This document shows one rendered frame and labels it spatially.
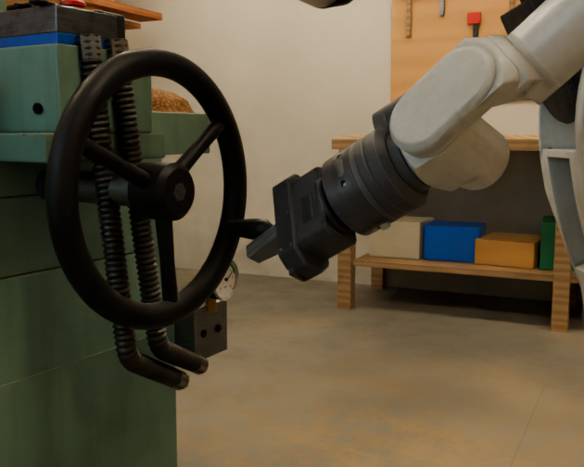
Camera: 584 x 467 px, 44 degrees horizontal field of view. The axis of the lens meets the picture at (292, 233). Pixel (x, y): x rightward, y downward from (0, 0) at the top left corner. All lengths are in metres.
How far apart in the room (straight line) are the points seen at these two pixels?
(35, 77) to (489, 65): 0.45
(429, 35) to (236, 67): 1.20
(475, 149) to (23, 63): 0.47
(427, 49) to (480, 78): 3.47
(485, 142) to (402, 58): 3.46
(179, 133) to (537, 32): 0.57
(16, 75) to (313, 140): 3.57
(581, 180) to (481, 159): 0.25
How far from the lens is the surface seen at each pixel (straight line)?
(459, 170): 0.69
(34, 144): 0.78
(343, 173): 0.70
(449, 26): 4.10
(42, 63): 0.80
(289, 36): 4.42
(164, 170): 0.74
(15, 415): 0.91
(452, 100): 0.64
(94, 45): 0.80
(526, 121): 4.01
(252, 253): 0.80
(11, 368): 0.89
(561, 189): 1.04
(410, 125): 0.66
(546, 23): 0.67
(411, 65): 4.13
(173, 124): 1.05
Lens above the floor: 0.87
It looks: 8 degrees down
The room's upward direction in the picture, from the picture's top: straight up
